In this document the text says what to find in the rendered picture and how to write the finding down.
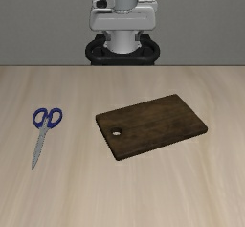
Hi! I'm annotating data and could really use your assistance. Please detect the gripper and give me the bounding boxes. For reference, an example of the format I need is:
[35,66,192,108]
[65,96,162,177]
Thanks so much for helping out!
[88,0,159,42]

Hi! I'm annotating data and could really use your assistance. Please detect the dark brown cutting board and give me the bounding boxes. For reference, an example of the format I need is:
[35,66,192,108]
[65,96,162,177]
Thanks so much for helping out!
[95,93,209,162]

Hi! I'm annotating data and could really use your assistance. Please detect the blue-handled scissors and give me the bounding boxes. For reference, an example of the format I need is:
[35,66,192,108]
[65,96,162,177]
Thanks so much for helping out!
[31,107,64,171]

